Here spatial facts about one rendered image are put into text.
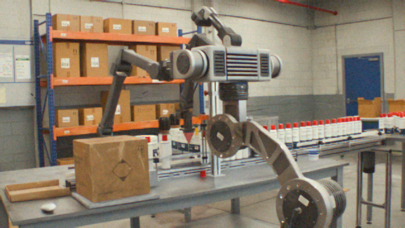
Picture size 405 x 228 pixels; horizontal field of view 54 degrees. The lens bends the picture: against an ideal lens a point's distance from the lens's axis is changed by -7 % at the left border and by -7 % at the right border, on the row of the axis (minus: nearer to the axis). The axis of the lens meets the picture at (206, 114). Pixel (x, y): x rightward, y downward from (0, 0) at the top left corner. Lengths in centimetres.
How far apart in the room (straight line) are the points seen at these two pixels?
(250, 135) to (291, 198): 33
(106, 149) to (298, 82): 904
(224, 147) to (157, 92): 591
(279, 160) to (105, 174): 79
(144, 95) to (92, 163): 570
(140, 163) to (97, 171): 22
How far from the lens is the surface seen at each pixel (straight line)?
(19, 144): 665
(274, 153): 168
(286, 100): 1031
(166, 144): 251
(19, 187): 244
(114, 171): 197
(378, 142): 391
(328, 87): 1097
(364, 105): 804
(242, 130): 178
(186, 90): 259
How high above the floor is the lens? 133
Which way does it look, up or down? 3 degrees down
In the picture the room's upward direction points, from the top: 2 degrees counter-clockwise
